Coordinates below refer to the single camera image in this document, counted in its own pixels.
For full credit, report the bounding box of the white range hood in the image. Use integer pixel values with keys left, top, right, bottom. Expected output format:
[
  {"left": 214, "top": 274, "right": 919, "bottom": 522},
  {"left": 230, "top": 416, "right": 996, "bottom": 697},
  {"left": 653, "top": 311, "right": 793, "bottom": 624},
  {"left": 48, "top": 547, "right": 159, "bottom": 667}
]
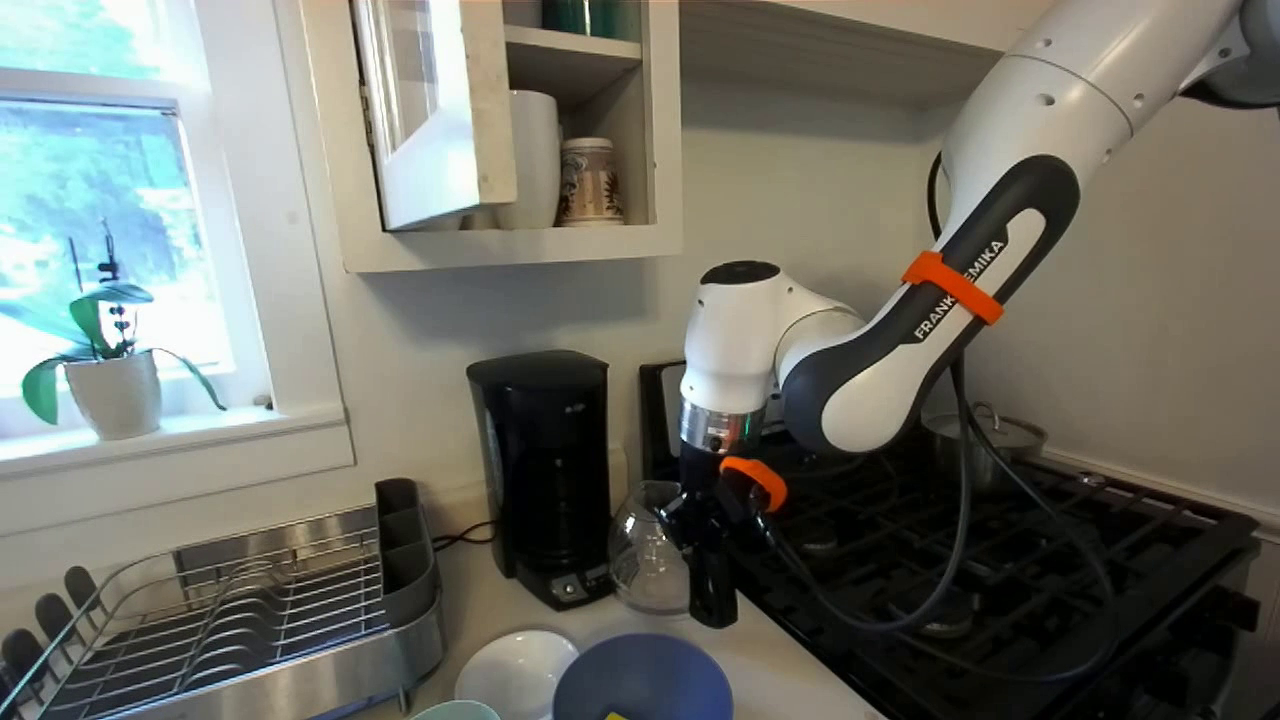
[{"left": 679, "top": 0, "right": 1006, "bottom": 113}]

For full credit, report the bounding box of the blue bowl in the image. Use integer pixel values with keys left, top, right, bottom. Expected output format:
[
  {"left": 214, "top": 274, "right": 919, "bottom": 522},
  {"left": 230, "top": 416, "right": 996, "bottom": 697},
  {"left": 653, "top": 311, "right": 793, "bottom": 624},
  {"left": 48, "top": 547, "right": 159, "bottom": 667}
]
[{"left": 552, "top": 632, "right": 735, "bottom": 720}]

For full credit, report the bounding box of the white wall cabinet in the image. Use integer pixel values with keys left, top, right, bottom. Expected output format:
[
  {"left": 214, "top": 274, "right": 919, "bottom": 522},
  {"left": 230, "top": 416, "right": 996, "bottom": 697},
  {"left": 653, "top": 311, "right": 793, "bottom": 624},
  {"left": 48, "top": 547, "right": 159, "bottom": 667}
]
[{"left": 273, "top": 0, "right": 685, "bottom": 275}]

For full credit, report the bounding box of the black stove knob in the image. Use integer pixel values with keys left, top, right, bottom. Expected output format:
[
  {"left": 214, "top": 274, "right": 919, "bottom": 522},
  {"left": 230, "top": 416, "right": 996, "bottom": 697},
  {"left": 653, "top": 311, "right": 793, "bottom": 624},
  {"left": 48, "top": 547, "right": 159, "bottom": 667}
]
[
  {"left": 1204, "top": 587, "right": 1262, "bottom": 634},
  {"left": 1146, "top": 654, "right": 1203, "bottom": 709}
]

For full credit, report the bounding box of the steel pot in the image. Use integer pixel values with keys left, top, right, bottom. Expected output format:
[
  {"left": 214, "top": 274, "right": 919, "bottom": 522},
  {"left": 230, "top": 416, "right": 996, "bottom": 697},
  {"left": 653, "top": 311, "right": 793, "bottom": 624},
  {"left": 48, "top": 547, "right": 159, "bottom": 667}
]
[{"left": 921, "top": 402, "right": 1050, "bottom": 493}]

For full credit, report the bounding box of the green orchid plant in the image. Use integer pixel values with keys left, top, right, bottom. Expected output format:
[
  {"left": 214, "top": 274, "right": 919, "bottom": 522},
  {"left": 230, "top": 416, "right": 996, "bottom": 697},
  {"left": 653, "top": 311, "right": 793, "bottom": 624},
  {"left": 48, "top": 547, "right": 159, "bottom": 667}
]
[{"left": 0, "top": 218, "right": 230, "bottom": 427}]

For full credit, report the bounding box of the patterned ceramic mug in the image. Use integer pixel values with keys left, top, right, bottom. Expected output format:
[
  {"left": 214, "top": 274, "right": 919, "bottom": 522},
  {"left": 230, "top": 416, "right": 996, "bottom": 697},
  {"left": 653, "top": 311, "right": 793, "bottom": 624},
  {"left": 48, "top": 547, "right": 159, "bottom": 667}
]
[{"left": 556, "top": 136, "right": 627, "bottom": 228}]

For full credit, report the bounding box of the white cabinet door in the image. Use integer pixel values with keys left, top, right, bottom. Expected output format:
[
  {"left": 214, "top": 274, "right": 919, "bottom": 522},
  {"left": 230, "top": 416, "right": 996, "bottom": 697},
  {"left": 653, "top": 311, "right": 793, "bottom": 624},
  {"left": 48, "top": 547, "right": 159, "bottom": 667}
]
[{"left": 349, "top": 0, "right": 519, "bottom": 232}]

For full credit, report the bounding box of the black coffee machine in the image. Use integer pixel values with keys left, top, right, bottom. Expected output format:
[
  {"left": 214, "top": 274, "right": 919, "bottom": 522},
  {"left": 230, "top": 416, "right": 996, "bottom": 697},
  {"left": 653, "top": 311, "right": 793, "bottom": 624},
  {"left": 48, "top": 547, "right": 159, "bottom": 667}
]
[{"left": 466, "top": 350, "right": 617, "bottom": 612}]

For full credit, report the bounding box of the white plant pot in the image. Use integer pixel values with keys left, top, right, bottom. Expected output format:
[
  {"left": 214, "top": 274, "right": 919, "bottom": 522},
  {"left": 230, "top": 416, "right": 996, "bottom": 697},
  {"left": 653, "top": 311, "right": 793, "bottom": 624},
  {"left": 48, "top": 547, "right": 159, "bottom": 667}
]
[{"left": 62, "top": 349, "right": 164, "bottom": 442}]

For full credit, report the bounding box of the black cable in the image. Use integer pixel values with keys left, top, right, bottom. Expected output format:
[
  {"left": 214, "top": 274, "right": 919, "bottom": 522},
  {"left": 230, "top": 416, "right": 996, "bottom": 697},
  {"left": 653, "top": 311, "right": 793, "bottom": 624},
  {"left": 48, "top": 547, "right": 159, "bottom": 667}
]
[{"left": 431, "top": 519, "right": 499, "bottom": 554}]

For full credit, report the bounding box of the teal bowl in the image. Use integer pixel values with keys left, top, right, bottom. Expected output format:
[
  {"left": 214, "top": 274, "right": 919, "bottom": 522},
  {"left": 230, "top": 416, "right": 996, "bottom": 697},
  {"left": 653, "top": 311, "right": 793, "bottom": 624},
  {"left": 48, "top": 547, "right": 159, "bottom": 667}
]
[{"left": 409, "top": 699, "right": 502, "bottom": 720}]

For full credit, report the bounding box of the white bowl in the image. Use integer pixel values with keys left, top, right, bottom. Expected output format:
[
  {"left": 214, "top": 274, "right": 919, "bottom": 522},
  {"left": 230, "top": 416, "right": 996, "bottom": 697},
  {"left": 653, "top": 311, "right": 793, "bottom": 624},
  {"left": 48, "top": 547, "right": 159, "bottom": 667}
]
[{"left": 455, "top": 629, "right": 581, "bottom": 720}]

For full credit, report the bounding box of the steel pot lid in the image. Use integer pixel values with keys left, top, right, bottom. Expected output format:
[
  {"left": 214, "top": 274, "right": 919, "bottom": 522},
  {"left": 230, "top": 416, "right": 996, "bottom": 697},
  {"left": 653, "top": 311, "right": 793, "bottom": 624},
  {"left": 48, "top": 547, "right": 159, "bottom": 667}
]
[{"left": 923, "top": 402, "right": 1049, "bottom": 453}]

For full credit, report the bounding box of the steel dish rack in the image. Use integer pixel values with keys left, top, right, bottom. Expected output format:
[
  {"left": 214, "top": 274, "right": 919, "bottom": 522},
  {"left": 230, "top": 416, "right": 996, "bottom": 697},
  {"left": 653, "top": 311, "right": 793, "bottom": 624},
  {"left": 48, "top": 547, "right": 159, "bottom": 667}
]
[{"left": 0, "top": 478, "right": 447, "bottom": 720}]

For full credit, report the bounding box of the white ceramic jug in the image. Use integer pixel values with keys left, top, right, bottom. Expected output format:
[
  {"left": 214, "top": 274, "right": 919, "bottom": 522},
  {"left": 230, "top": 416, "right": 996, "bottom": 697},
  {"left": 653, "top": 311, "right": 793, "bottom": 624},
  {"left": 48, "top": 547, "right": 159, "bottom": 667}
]
[{"left": 493, "top": 89, "right": 564, "bottom": 232}]

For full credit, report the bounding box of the window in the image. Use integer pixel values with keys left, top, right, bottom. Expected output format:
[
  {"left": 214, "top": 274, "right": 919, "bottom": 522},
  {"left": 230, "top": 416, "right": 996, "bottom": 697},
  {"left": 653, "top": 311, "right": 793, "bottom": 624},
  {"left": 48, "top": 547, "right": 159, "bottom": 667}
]
[{"left": 0, "top": 0, "right": 355, "bottom": 477}]

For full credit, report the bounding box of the row of green glasses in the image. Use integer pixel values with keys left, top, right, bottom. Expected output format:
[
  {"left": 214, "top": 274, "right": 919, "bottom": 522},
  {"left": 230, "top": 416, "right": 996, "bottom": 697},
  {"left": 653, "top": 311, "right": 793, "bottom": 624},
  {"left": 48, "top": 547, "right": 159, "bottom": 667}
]
[{"left": 541, "top": 0, "right": 642, "bottom": 42}]

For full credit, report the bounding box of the black gas stove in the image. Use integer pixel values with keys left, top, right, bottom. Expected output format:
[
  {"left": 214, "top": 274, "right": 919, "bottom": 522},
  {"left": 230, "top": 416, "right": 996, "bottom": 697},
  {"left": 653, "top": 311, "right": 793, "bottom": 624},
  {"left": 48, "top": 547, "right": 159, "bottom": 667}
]
[{"left": 639, "top": 359, "right": 1264, "bottom": 720}]

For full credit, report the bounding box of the clear glass kettle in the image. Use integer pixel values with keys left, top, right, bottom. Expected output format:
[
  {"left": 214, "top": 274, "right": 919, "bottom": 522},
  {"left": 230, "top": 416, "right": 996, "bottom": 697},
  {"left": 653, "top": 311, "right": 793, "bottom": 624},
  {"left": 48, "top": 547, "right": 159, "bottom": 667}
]
[{"left": 608, "top": 480, "right": 693, "bottom": 617}]

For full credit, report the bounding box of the grey cutlery holder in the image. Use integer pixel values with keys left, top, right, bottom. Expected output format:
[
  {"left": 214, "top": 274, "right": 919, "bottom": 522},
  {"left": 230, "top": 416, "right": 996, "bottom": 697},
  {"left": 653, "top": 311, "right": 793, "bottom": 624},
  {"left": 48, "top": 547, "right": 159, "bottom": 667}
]
[{"left": 374, "top": 478, "right": 442, "bottom": 629}]

